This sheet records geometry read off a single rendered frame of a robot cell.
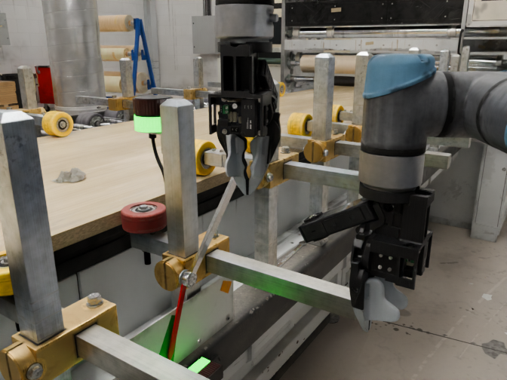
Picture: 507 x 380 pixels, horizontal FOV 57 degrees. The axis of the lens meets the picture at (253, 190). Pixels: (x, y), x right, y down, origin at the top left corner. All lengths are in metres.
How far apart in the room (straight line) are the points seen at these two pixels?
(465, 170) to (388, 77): 2.78
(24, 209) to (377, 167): 0.39
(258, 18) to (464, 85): 0.25
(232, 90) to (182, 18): 10.86
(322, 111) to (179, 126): 0.50
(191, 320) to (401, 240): 0.37
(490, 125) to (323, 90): 0.65
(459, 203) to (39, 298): 3.02
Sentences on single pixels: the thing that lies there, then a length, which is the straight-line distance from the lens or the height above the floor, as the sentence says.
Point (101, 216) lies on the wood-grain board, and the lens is 0.86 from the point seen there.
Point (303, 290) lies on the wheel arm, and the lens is 0.68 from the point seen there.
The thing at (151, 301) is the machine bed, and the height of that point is 0.66.
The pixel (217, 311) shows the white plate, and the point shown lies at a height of 0.74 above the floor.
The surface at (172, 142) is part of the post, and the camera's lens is 0.69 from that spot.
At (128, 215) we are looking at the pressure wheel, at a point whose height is 0.91.
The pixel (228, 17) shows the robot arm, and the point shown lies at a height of 1.22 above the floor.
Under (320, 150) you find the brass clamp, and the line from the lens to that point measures 1.09.
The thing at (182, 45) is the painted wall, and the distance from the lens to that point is 11.45.
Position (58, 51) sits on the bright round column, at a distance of 4.70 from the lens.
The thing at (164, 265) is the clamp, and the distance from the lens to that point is 0.73.
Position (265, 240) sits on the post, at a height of 0.81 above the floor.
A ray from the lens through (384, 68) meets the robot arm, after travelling 0.54.
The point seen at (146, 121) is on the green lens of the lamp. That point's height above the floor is 1.08.
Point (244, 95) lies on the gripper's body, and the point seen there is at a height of 1.13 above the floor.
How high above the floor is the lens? 1.19
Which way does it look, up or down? 18 degrees down
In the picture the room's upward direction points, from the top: straight up
